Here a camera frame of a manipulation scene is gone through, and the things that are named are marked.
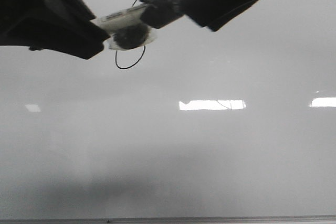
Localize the white whiteboard with metal frame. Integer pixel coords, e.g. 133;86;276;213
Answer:
1;0;335;219

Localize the black handwritten number six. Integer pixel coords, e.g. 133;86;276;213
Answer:
114;0;146;70

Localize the white marker with black cap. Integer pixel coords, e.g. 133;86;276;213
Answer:
92;0;184;50

